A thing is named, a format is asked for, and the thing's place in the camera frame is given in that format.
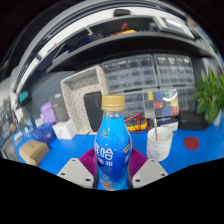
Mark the black zip case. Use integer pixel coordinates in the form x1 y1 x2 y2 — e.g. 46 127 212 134
178 110 210 131

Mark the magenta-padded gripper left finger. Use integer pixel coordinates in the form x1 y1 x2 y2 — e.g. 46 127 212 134
57 148 100 190

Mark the clear box of coloured parts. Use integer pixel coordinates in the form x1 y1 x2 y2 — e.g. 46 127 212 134
143 88 181 118

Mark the white faceted cup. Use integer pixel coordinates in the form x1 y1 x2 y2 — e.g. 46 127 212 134
146 126 174 163

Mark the brown cardboard box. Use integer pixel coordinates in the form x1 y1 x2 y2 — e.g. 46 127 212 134
18 139 50 167

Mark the white carton box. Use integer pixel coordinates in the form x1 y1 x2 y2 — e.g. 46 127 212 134
52 119 78 140

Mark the metal spoon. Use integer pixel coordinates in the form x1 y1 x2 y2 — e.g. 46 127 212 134
152 117 160 142

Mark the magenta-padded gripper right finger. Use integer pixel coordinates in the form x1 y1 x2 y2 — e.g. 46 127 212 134
128 148 169 190

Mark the white pegboard tray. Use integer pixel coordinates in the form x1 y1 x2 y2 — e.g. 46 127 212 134
60 65 109 136

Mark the blue box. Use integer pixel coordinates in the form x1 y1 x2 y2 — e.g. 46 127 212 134
31 123 57 145

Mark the yellow multimeter with red leads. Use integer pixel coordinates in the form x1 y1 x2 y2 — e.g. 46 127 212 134
124 113 149 134

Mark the dark grey flat box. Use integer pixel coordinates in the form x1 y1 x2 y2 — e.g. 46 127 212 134
49 93 70 123

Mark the black and white small box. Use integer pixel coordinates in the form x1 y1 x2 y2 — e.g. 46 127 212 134
156 116 180 132

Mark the blue drink bottle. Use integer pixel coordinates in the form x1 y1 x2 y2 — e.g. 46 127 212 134
93 94 134 192

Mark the flat round red coaster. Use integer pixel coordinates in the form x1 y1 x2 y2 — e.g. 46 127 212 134
183 135 201 151

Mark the green potted plant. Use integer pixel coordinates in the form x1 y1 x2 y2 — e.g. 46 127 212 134
193 66 224 125

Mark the grey small-parts drawer cabinet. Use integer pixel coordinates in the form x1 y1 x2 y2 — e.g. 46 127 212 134
153 53 196 88
101 54 158 94
176 85 198 113
123 91 146 118

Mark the black rectangular speaker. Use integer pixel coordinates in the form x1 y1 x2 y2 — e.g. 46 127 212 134
83 91 104 133

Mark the purple bag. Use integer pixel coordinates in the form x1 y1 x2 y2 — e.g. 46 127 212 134
40 101 57 125

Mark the dark grey overhead shelf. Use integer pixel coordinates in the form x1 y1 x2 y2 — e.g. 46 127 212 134
46 9 214 73

